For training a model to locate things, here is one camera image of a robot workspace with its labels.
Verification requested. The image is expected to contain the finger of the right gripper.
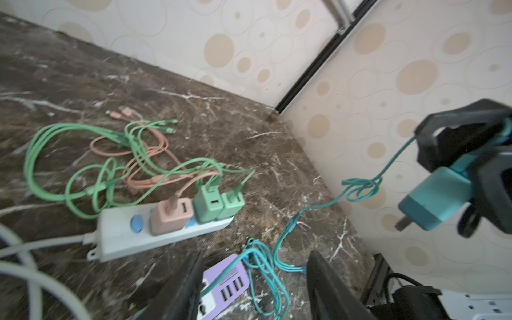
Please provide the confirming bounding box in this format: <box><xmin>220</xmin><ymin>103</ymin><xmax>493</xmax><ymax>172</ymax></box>
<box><xmin>415</xmin><ymin>99</ymin><xmax>511</xmax><ymax>172</ymax></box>
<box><xmin>457</xmin><ymin>145</ymin><xmax>511</xmax><ymax>239</ymax></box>

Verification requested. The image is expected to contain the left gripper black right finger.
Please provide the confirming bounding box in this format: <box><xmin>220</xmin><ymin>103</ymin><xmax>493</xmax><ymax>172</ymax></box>
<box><xmin>306</xmin><ymin>251</ymin><xmax>375</xmax><ymax>320</ymax></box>

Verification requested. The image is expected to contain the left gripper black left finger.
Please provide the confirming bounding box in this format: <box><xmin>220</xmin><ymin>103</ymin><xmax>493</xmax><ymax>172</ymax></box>
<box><xmin>137</xmin><ymin>253</ymin><xmax>204</xmax><ymax>319</ymax></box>

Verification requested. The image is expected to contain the purple power strip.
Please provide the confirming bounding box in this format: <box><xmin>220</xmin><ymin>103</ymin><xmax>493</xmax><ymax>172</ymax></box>
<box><xmin>197</xmin><ymin>254</ymin><xmax>249</xmax><ymax>320</ymax></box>

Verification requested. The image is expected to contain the teal charger plug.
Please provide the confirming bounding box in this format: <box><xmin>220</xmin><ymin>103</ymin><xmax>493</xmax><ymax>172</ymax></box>
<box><xmin>395</xmin><ymin>167</ymin><xmax>473</xmax><ymax>231</ymax></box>

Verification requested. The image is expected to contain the pink charger plug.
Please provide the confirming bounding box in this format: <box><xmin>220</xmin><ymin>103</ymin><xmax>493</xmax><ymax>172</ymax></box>
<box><xmin>149</xmin><ymin>195</ymin><xmax>194</xmax><ymax>235</ymax></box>

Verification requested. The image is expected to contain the white blue power strip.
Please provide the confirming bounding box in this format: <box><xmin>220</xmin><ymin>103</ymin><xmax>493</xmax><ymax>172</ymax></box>
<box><xmin>87</xmin><ymin>203</ymin><xmax>233</xmax><ymax>263</ymax></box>

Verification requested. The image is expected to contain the green charger plug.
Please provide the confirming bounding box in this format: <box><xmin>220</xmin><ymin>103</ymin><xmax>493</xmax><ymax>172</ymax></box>
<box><xmin>215</xmin><ymin>191</ymin><xmax>245</xmax><ymax>221</ymax></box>
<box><xmin>192</xmin><ymin>185</ymin><xmax>223</xmax><ymax>224</ymax></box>

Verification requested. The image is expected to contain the pink charger cable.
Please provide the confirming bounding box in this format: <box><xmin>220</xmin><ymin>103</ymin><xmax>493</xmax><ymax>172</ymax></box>
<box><xmin>89</xmin><ymin>105</ymin><xmax>221</xmax><ymax>213</ymax></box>

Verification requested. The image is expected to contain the white power cord coil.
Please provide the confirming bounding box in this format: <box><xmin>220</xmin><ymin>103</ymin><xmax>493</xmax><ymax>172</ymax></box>
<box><xmin>0</xmin><ymin>221</ymin><xmax>95</xmax><ymax>320</ymax></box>

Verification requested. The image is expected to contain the green teal cable bundle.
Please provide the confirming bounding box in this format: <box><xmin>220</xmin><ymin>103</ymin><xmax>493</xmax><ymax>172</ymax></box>
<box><xmin>23</xmin><ymin>117</ymin><xmax>419</xmax><ymax>320</ymax></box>

